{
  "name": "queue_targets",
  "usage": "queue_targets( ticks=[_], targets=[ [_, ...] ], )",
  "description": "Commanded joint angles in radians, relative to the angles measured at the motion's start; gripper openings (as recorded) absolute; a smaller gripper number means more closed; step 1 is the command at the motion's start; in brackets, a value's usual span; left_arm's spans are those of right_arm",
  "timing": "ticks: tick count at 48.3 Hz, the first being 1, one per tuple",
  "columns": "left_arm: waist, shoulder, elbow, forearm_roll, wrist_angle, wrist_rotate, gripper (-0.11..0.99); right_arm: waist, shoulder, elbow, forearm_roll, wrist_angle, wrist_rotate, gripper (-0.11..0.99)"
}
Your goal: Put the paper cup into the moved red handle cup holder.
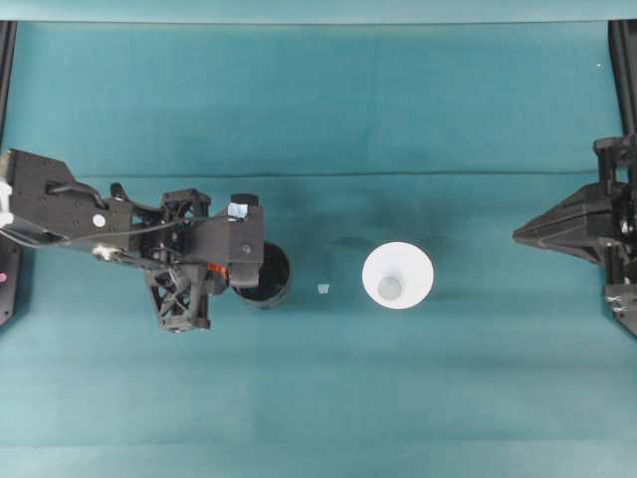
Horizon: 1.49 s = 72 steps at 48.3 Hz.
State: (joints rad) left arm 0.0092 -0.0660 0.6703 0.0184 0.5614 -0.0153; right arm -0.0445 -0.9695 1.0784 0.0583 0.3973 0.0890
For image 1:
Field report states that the black frame post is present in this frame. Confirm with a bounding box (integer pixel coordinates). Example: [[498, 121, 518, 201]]
[[0, 20, 19, 146], [607, 20, 637, 136]]

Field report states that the black cup holder red handle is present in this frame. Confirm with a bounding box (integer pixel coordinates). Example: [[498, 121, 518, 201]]
[[207, 241, 294, 311]]

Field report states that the thin black camera cable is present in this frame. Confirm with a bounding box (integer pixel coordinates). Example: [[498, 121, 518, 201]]
[[0, 213, 235, 250]]

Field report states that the blue-green table cloth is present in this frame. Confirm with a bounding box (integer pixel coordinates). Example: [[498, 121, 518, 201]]
[[0, 20, 637, 478]]

